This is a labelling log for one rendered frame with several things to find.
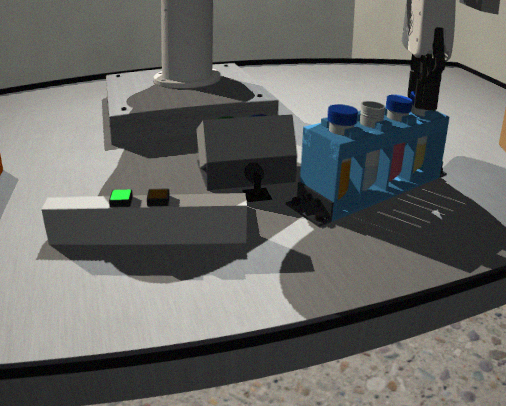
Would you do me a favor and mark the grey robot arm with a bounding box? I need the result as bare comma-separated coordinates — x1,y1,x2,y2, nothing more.
154,0,500,88

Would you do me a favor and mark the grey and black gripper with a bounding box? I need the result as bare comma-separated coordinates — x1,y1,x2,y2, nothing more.
402,0,456,111

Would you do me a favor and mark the blue tube rack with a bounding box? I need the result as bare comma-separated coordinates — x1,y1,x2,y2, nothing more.
300,106,449,221

